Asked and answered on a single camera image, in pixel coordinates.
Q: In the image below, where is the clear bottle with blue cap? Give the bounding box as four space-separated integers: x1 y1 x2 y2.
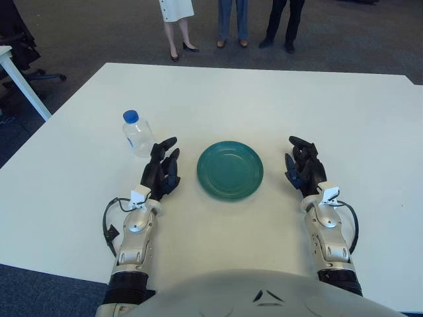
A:
122 110 156 159

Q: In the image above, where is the green round plate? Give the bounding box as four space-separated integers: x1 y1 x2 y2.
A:
196 141 265 201

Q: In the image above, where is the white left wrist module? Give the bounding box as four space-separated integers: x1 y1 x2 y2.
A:
128 186 150 211

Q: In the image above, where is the person in blue jeans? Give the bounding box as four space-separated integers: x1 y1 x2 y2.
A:
216 0 250 48

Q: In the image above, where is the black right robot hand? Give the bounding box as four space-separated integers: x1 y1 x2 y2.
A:
284 135 328 199

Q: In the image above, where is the grey robot torso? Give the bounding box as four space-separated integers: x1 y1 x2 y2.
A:
95 269 403 317

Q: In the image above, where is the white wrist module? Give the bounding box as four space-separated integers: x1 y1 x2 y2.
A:
128 186 150 211
319 182 341 206

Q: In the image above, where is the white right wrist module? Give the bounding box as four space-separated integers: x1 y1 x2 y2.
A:
319 182 341 206

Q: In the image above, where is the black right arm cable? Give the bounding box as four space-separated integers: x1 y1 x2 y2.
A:
333 201 360 257

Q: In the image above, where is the person in black trousers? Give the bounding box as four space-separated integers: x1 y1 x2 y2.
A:
258 0 307 53

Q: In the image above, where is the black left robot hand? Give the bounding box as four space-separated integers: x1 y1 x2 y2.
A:
139 136 182 202

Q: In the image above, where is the white side table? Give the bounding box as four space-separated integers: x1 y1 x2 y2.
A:
0 45 53 122

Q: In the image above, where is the person in white skirt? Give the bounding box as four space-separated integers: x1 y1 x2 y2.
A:
158 0 200 61

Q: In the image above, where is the black office chair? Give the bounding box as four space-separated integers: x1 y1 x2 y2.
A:
0 0 67 115

